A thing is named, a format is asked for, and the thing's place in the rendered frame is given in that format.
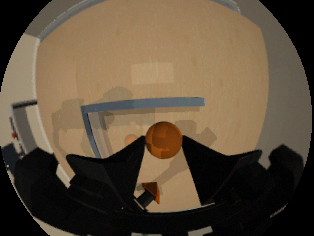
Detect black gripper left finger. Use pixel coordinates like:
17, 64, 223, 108
65, 135, 145, 208

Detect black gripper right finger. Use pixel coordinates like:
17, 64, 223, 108
181, 135, 262, 206

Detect clear low corner walls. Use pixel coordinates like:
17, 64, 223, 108
88, 111, 112, 159

